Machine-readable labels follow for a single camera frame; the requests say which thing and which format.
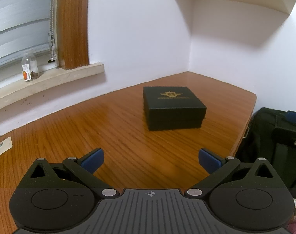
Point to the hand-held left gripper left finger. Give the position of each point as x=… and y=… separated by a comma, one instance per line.
x=93, y=161

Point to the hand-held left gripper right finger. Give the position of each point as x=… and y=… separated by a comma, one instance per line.
x=208, y=161

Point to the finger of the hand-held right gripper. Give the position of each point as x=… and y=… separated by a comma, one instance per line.
x=295, y=117
x=289, y=137

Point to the black gift box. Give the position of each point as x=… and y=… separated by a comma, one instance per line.
x=177, y=126

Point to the black box lid gold emblem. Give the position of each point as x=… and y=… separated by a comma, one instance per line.
x=172, y=102

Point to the black bag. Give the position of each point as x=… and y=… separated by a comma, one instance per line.
x=262, y=131

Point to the wooden desk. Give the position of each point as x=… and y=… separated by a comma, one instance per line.
x=89, y=126

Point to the beige window sill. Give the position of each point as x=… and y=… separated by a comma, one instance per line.
x=53, y=82

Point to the white card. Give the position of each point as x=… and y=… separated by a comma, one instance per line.
x=5, y=148

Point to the clear glass jar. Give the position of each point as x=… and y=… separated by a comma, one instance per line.
x=29, y=65

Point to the white window blind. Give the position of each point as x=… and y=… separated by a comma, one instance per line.
x=18, y=29

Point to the wooden window frame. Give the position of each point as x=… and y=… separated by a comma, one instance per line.
x=73, y=24

